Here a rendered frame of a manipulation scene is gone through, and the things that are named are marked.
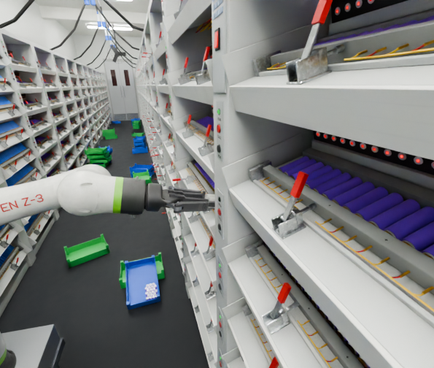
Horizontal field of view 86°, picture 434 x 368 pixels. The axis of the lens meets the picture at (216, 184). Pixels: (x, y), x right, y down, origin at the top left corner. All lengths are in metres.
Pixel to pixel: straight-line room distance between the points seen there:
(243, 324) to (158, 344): 0.90
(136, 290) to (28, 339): 0.67
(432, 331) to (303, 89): 0.24
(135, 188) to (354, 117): 0.49
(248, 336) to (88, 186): 0.54
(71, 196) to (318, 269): 0.50
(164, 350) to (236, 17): 1.47
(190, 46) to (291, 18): 0.70
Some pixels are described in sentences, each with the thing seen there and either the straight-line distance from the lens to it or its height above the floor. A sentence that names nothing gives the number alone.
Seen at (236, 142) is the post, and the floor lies 1.19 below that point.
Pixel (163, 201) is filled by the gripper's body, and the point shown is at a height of 1.02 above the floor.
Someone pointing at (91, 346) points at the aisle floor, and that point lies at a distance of 1.68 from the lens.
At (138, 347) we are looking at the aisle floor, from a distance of 1.59.
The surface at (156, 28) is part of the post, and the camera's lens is 1.86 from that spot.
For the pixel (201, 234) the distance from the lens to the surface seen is 1.03.
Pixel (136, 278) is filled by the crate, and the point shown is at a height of 0.07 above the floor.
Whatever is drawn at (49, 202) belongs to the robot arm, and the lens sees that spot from 0.76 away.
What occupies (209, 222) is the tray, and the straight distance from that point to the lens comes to 0.75.
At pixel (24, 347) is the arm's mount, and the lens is 1.32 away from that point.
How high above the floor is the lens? 1.30
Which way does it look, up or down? 23 degrees down
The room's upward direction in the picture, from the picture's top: 1 degrees counter-clockwise
